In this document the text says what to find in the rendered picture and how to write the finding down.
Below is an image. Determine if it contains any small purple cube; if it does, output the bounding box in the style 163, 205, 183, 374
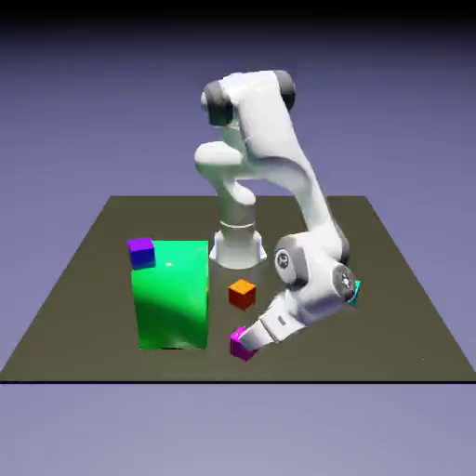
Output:
126, 236, 156, 271

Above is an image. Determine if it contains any small magenta cube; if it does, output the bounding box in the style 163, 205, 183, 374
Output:
229, 325, 259, 363

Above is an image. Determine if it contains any large green box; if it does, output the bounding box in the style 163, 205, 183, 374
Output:
130, 240, 210, 350

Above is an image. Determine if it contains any small orange cube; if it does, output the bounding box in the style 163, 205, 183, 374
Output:
227, 278, 258, 311

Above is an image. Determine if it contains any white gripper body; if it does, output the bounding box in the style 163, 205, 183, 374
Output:
238, 312, 285, 351

